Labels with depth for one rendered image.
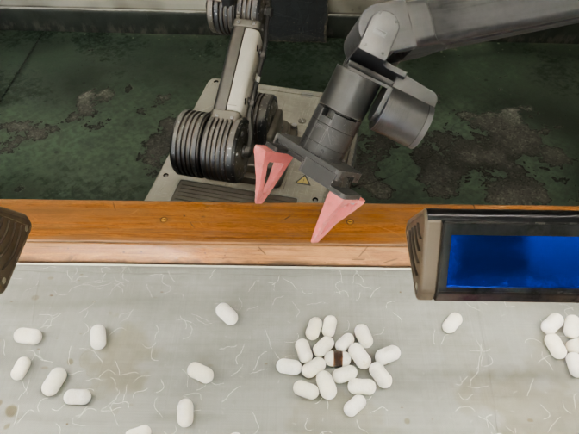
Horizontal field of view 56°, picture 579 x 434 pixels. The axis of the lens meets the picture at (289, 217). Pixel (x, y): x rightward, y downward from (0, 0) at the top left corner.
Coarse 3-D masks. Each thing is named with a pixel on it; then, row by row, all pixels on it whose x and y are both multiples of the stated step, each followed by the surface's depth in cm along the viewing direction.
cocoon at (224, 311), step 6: (222, 306) 78; (228, 306) 79; (216, 312) 78; (222, 312) 78; (228, 312) 78; (234, 312) 78; (222, 318) 78; (228, 318) 77; (234, 318) 77; (228, 324) 78
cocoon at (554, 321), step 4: (552, 316) 77; (556, 316) 77; (560, 316) 77; (544, 320) 77; (548, 320) 77; (552, 320) 77; (556, 320) 77; (560, 320) 77; (544, 324) 77; (548, 324) 76; (552, 324) 76; (556, 324) 76; (560, 324) 77; (544, 328) 77; (548, 328) 76; (552, 328) 76; (556, 328) 76; (548, 332) 76; (552, 332) 76
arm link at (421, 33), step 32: (416, 0) 64; (448, 0) 65; (480, 0) 66; (512, 0) 66; (544, 0) 67; (576, 0) 68; (352, 32) 64; (416, 32) 63; (448, 32) 64; (480, 32) 66; (512, 32) 68
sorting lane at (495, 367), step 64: (0, 320) 79; (64, 320) 79; (128, 320) 79; (192, 320) 79; (256, 320) 79; (384, 320) 79; (512, 320) 79; (0, 384) 73; (64, 384) 73; (128, 384) 73; (192, 384) 73; (256, 384) 73; (448, 384) 73; (512, 384) 73; (576, 384) 73
